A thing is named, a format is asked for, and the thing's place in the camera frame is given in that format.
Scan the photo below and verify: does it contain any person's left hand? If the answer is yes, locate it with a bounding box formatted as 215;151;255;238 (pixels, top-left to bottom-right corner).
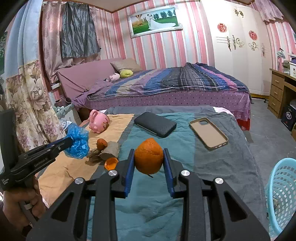
2;176;47;232

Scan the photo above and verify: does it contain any yellow plush toy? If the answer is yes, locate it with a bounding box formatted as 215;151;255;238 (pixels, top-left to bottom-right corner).
120;69;133;78

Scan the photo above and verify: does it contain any pink plush toy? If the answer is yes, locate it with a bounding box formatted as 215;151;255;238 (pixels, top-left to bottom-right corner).
106;73;120;82

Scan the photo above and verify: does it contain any pink window curtain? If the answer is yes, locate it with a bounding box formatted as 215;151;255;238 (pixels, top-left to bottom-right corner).
41;1;101;85

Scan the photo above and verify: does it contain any black wallet case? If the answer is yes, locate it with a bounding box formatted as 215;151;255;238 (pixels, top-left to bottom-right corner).
134;112;177;138

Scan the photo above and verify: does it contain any striped purple blue quilt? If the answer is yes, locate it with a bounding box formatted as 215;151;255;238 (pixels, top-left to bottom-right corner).
87;62;249;101

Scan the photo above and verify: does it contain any orange tangerine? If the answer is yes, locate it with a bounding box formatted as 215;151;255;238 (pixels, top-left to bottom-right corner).
134;138;164;175

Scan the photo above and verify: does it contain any framed wedding picture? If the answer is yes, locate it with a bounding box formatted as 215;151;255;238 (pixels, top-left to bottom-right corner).
127;5;183;38

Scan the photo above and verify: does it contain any white wardrobe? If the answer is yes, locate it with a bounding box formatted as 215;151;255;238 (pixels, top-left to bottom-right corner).
200;1;272;96

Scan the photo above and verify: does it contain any teal towel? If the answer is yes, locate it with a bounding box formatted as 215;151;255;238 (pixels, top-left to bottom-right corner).
100;112;196;240

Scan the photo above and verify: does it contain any tan pillow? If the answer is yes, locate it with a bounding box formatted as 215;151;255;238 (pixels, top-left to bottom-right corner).
111;58;142;73

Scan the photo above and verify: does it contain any grey blanket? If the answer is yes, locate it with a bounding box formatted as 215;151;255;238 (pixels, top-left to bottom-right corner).
105;105;270;232

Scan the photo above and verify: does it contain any small orange peel piece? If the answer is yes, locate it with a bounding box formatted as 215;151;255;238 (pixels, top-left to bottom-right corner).
96;138;108;151

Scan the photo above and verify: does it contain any dried leaves scrap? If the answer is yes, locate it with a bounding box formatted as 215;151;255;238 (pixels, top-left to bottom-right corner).
86;149;103;163

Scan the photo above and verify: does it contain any purple bed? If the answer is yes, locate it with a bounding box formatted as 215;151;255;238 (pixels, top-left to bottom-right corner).
57;60;251;130

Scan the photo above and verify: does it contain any orange cloth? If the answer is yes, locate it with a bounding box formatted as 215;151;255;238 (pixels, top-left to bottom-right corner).
37;113;135;208

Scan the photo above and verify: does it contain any floral curtain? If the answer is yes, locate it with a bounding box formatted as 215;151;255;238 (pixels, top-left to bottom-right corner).
3;0;67;152

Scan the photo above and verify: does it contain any black box under desk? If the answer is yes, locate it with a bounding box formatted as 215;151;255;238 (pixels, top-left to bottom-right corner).
281;105;295;132

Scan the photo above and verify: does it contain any wooden desk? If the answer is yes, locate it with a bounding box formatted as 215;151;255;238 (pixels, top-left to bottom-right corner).
267;69;296;118

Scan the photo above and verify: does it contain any tan phone case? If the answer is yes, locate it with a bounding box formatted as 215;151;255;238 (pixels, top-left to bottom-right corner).
189;117;229;150

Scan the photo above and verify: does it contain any light blue trash basket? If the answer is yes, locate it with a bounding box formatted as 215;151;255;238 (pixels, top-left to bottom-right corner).
265;158;295;240

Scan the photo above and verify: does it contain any pink piggy bank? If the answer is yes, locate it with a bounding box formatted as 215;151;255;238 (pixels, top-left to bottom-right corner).
89;109;110;133

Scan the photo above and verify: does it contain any blue plastic bag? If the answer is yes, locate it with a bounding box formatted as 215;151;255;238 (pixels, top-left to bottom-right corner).
64;123;90;159

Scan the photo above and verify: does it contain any grey hanging cloth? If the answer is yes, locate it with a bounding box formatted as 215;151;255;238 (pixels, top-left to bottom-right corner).
60;1;100;58

